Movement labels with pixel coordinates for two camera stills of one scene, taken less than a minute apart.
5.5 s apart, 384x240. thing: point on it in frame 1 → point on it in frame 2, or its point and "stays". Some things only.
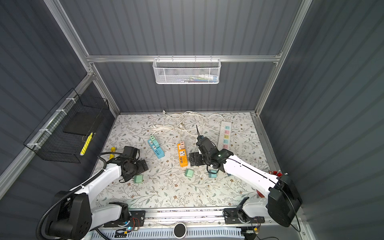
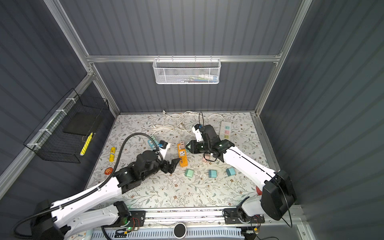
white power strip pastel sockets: (225, 135) stays
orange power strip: (183, 158) stays
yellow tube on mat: (112, 149) stays
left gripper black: (141, 168) → (165, 168)
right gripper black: (196, 156) → (193, 144)
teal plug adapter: (189, 173) stays
